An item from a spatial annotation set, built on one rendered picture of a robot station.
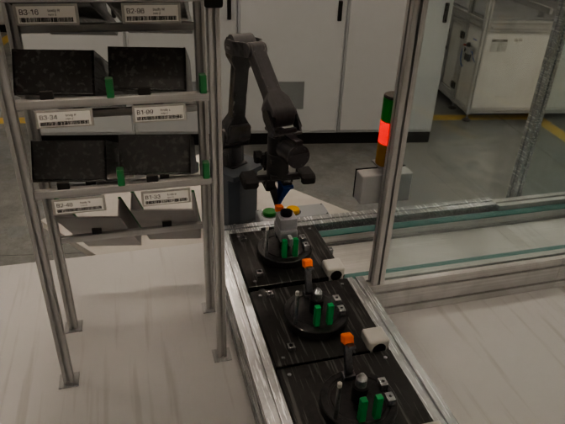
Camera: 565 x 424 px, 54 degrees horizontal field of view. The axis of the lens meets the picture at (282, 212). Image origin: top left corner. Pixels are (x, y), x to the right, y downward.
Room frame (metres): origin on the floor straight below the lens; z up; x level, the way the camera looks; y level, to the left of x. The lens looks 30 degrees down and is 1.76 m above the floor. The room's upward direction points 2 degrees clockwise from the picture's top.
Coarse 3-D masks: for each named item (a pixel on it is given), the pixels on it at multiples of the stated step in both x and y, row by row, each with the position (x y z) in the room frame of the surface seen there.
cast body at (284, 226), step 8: (280, 216) 1.16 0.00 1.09; (288, 216) 1.15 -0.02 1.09; (280, 224) 1.14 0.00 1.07; (288, 224) 1.14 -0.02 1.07; (296, 224) 1.15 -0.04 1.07; (280, 232) 1.13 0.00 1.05; (288, 232) 1.14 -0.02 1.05; (296, 232) 1.14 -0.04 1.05; (280, 240) 1.13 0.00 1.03; (288, 240) 1.12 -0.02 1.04
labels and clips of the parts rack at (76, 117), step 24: (216, 0) 0.90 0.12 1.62; (24, 24) 0.82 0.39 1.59; (48, 24) 0.83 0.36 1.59; (48, 96) 0.83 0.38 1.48; (48, 120) 0.83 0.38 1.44; (72, 120) 0.84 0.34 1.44; (144, 120) 0.87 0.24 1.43; (168, 120) 0.88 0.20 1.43; (120, 168) 0.86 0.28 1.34; (144, 192) 0.86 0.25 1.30; (168, 192) 0.88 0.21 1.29; (72, 240) 0.99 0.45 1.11; (96, 240) 1.00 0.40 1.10
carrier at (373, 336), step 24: (288, 288) 1.02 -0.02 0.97; (336, 288) 1.03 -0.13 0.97; (264, 312) 0.93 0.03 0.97; (288, 312) 0.91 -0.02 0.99; (312, 312) 0.91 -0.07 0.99; (336, 312) 0.92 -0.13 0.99; (360, 312) 0.95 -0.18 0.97; (264, 336) 0.87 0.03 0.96; (288, 336) 0.86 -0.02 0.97; (312, 336) 0.85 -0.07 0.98; (336, 336) 0.87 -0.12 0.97; (360, 336) 0.87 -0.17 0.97; (384, 336) 0.85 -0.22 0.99; (288, 360) 0.79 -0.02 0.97; (312, 360) 0.80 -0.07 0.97
